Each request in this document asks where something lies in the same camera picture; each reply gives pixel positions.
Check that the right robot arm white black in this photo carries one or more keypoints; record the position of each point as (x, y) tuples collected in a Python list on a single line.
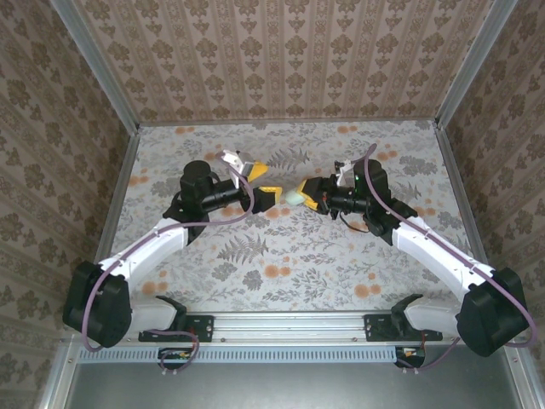
[(434, 251)]

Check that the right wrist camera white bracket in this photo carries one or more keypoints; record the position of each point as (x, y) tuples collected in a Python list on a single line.
[(342, 174)]

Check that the aluminium corner post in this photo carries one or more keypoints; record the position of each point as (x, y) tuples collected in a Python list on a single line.
[(99, 68), (474, 64)]

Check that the aluminium left corner post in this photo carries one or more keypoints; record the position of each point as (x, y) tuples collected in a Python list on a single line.
[(99, 68)]

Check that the aluminium right side rail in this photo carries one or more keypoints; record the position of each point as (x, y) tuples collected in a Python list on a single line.
[(462, 191)]

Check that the aluminium back frame rail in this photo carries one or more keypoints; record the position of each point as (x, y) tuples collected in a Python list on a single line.
[(204, 123)]

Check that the mint green earbud charging case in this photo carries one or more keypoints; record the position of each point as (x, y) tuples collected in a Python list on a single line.
[(294, 198)]

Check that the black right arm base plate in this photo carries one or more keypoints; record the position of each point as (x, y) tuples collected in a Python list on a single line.
[(374, 328)]

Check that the aluminium right corner post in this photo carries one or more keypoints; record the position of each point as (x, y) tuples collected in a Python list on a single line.
[(474, 64)]

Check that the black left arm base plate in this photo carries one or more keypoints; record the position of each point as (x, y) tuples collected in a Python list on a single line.
[(204, 328)]

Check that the black left connector board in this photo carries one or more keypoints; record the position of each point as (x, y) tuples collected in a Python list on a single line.
[(174, 355)]

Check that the black connector board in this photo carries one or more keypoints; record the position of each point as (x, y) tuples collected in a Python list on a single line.
[(411, 353), (174, 355)]

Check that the floral patterned table cover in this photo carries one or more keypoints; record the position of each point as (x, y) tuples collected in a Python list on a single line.
[(255, 298)]

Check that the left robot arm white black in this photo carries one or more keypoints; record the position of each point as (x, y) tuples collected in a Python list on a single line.
[(149, 247)]

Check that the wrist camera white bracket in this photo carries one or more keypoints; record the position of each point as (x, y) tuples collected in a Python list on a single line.
[(238, 161), (342, 174)]

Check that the grey metal sheet panel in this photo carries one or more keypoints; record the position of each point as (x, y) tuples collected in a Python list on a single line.
[(298, 387)]

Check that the black right connector board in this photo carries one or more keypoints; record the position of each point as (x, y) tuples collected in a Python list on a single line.
[(411, 353)]

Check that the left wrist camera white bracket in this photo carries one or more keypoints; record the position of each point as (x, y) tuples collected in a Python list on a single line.
[(238, 161)]

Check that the aluminium left side rail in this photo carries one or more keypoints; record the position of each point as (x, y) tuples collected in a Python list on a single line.
[(120, 191)]

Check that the aluminium front mounting rail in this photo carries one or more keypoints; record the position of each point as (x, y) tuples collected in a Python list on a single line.
[(289, 326)]

